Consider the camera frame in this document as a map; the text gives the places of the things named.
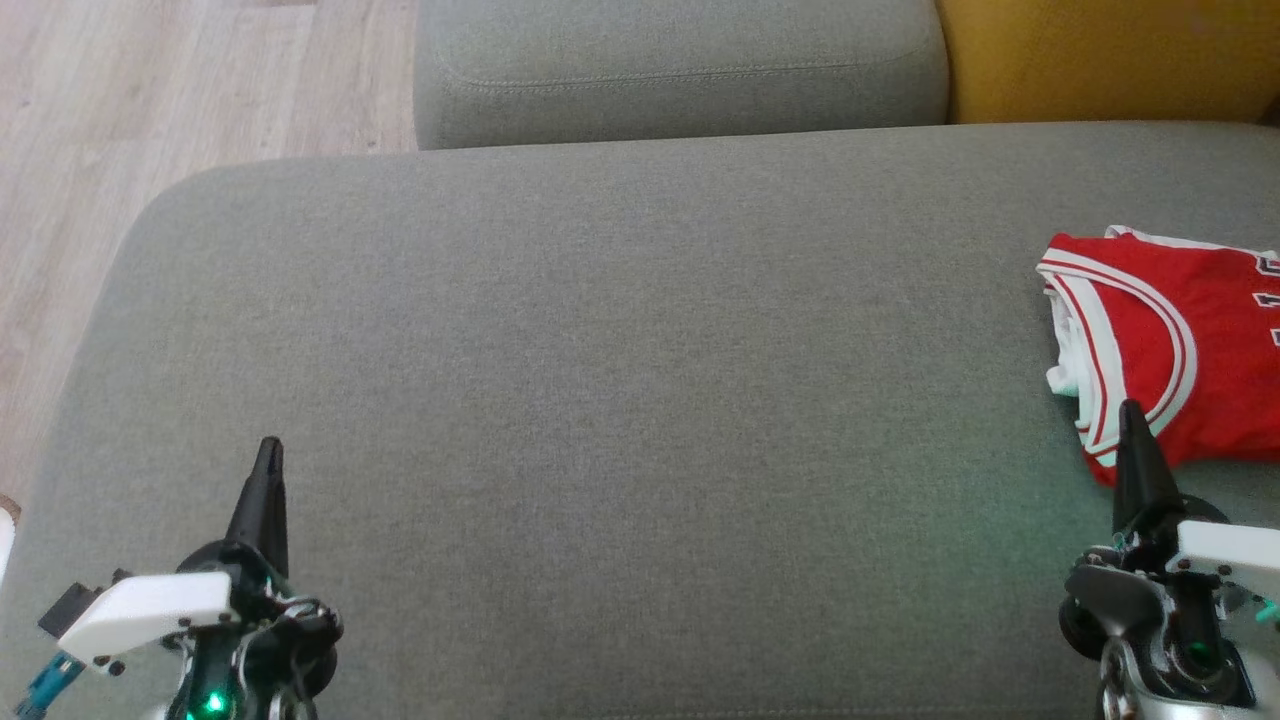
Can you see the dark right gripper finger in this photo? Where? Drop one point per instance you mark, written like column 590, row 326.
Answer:
column 1145, row 490

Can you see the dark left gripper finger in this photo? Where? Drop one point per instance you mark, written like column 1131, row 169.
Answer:
column 265, row 510

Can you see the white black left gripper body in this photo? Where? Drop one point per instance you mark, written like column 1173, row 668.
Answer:
column 160, row 610

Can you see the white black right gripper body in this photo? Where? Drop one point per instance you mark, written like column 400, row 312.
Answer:
column 1230, row 555

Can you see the red white basketball jersey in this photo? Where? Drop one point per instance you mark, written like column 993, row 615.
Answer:
column 1220, row 350

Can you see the small white object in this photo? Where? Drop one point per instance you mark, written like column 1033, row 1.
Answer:
column 5, row 540

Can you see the large grey sofa cushion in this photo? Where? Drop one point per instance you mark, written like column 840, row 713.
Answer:
column 620, row 420

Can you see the yellow sofa back cushion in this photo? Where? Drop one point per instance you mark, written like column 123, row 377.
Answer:
column 1110, row 55

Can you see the small grey sofa seat cushion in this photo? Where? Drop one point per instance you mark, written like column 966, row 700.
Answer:
column 680, row 65

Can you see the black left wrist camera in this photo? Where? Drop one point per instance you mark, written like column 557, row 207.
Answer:
column 70, row 605

